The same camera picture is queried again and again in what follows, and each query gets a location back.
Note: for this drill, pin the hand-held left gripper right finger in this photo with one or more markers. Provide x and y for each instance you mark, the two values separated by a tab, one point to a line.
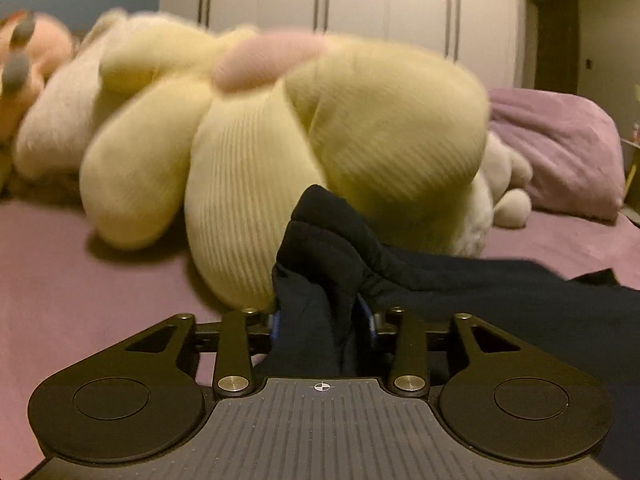
369	321

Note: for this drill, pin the cream flower plush pillow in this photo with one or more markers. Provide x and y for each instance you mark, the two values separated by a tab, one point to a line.
280	130

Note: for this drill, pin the small white plush toy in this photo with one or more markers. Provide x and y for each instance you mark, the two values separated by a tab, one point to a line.
507	185

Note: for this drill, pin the navy zip jacket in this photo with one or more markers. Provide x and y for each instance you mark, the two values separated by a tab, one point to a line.
475	295

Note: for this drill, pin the purple pillow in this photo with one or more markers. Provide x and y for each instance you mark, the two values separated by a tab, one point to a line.
560	145

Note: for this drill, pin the large white plush toy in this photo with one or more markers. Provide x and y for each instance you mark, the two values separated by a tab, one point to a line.
55	120

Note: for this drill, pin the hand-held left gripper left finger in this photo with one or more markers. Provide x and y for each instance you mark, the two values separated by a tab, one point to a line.
274	329

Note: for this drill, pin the orange plush toy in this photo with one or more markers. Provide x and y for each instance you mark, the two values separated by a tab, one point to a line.
35	55

